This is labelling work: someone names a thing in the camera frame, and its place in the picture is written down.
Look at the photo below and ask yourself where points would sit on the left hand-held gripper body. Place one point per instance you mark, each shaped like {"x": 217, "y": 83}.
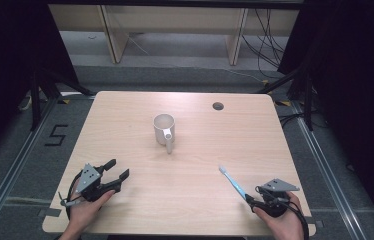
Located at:
{"x": 88, "y": 181}

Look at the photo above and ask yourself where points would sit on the person's right hand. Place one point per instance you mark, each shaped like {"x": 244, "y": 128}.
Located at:
{"x": 283, "y": 221}

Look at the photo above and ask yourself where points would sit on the aluminium floor rail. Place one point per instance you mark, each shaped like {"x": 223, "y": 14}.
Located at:
{"x": 328, "y": 173}
{"x": 11, "y": 173}

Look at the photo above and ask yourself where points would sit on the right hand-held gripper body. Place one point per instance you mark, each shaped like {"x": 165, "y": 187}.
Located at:
{"x": 275, "y": 196}

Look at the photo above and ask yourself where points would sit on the person's left hand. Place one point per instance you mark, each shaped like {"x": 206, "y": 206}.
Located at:
{"x": 85, "y": 213}

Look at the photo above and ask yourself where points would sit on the blue and white toothbrush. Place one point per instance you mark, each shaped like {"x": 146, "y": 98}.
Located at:
{"x": 233, "y": 182}

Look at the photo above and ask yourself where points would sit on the white mug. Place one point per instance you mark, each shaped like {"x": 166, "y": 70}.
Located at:
{"x": 164, "y": 130}

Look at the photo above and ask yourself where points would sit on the light wooden shelf unit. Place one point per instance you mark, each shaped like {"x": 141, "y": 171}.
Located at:
{"x": 175, "y": 20}

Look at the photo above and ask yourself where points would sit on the yellow and black floor tape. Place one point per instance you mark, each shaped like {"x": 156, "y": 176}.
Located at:
{"x": 283, "y": 103}

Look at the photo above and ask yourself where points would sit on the black metal stand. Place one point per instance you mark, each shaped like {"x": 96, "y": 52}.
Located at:
{"x": 308, "y": 100}
{"x": 35, "y": 100}

